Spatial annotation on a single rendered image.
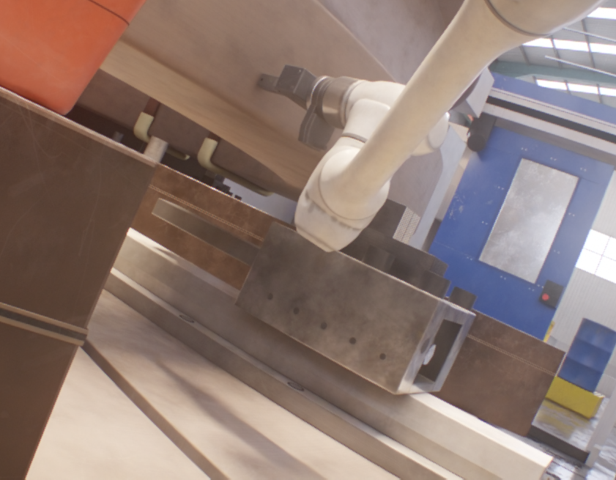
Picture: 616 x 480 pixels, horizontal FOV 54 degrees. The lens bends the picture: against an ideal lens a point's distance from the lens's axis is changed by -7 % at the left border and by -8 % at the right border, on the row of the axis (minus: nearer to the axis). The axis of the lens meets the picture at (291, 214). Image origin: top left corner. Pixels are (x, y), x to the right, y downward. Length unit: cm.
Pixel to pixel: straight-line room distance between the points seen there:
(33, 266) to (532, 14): 43
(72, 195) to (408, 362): 107
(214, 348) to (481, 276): 425
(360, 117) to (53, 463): 65
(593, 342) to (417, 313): 779
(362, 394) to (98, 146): 119
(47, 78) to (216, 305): 126
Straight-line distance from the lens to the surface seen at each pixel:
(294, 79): 111
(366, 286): 137
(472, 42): 69
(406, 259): 147
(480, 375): 259
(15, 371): 35
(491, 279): 560
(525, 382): 263
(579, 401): 901
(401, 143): 79
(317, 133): 111
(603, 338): 908
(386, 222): 151
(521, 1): 57
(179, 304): 171
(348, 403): 146
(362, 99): 102
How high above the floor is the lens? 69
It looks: 1 degrees up
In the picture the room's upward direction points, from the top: 25 degrees clockwise
